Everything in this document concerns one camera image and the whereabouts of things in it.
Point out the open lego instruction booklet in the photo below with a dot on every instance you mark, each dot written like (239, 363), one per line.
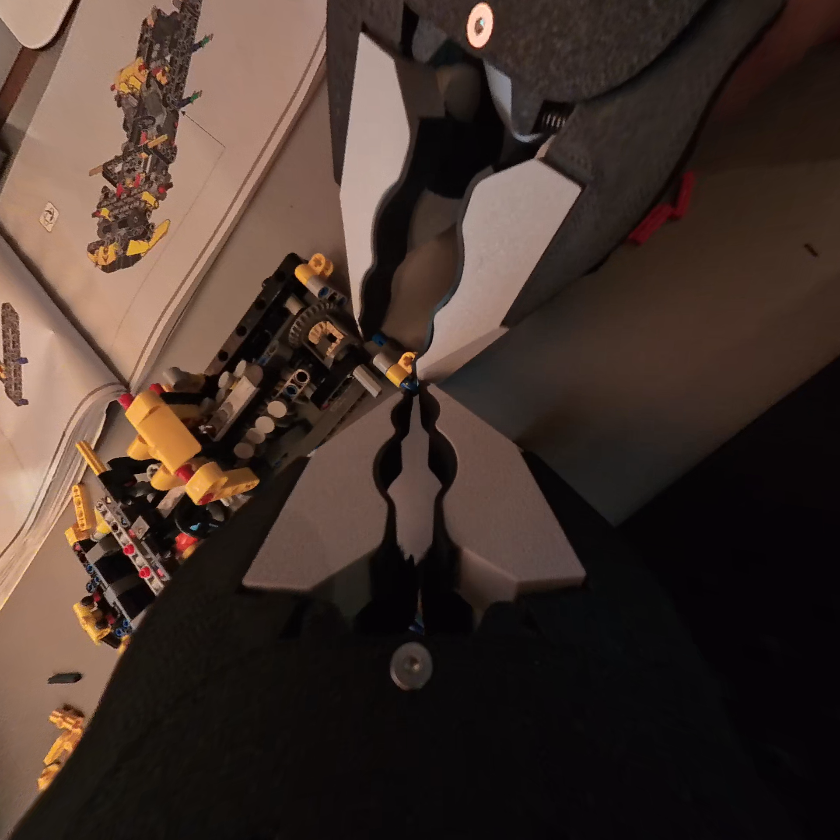
(262, 65)

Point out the yellow curved lego piece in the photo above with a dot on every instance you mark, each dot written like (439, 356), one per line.
(69, 718)

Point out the black yellow lego car chassis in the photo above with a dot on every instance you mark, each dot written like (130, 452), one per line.
(262, 367)

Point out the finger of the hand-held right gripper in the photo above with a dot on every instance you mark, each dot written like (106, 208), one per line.
(512, 243)
(374, 131)

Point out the red lego piece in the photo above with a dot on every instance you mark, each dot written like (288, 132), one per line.
(663, 210)

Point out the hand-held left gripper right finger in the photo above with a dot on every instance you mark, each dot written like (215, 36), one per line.
(512, 518)

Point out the dark lego pin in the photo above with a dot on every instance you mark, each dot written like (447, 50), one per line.
(65, 678)

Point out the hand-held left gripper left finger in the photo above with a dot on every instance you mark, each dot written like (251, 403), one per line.
(321, 525)

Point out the small yellow grey lego connector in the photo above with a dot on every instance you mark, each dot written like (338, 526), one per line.
(397, 371)

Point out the yellow thick lego beam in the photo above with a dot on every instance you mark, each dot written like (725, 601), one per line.
(62, 758)

